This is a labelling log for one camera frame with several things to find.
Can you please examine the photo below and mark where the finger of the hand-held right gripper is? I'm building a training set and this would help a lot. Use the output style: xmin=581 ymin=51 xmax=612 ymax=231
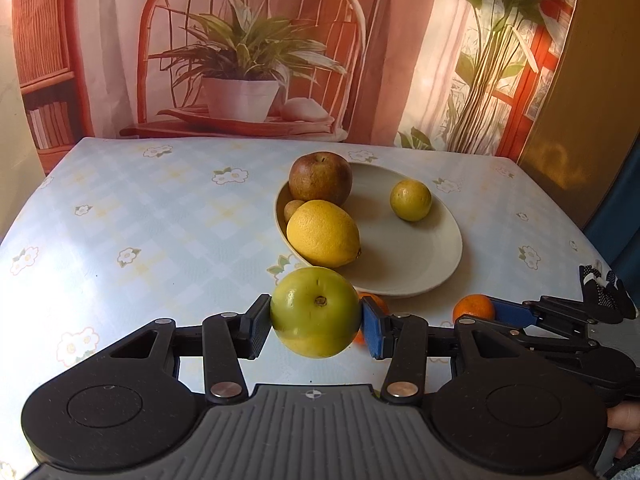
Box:
xmin=492 ymin=324 xmax=601 ymax=361
xmin=489 ymin=296 xmax=591 ymax=337

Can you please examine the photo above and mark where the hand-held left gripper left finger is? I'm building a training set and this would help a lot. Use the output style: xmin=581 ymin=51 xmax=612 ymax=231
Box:
xmin=110 ymin=294 xmax=273 ymax=406

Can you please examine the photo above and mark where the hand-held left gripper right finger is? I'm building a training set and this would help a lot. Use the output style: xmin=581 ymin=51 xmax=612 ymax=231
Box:
xmin=362 ymin=296 xmax=523 ymax=405

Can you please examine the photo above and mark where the orange mandarin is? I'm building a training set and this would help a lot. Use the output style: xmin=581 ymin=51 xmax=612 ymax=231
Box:
xmin=354 ymin=291 xmax=390 ymax=345
xmin=452 ymin=294 xmax=497 ymax=323

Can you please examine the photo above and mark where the green apple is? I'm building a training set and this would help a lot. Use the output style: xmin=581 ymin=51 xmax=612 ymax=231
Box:
xmin=270 ymin=266 xmax=362 ymax=359

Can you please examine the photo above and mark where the beige ceramic plate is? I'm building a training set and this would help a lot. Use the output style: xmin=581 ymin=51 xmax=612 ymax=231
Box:
xmin=274 ymin=160 xmax=463 ymax=298

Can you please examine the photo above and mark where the small tan longan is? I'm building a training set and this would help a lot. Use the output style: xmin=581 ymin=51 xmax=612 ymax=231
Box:
xmin=283 ymin=200 xmax=307 ymax=226

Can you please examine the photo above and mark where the yellow-green lime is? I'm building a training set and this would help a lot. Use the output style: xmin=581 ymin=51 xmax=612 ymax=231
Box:
xmin=390 ymin=179 xmax=432 ymax=222

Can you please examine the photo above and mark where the person's right hand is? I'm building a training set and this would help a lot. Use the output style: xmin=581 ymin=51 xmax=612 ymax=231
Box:
xmin=606 ymin=404 xmax=640 ymax=458

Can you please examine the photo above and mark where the black dotted fabric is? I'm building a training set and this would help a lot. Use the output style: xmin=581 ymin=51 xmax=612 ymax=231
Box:
xmin=579 ymin=264 xmax=638 ymax=325

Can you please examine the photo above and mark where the yellow lemon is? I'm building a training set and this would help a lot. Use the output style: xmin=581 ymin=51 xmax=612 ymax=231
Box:
xmin=286 ymin=200 xmax=362 ymax=268

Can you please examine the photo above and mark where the red-brown apple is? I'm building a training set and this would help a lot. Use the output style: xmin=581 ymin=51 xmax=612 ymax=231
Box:
xmin=288 ymin=151 xmax=353 ymax=207

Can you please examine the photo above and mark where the yellow-brown wooden panel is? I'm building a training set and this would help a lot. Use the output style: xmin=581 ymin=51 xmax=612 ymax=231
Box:
xmin=517 ymin=0 xmax=640 ymax=231

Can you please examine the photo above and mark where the printed plant backdrop cloth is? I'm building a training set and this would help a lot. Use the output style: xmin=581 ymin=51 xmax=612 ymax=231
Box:
xmin=12 ymin=0 xmax=583 ymax=171

